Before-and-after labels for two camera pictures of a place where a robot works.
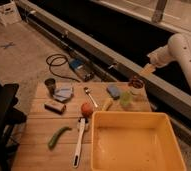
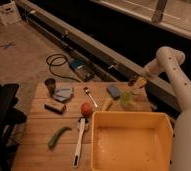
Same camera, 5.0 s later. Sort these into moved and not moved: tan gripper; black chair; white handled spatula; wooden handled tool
Moved: tan gripper
Not moved: black chair; white handled spatula; wooden handled tool
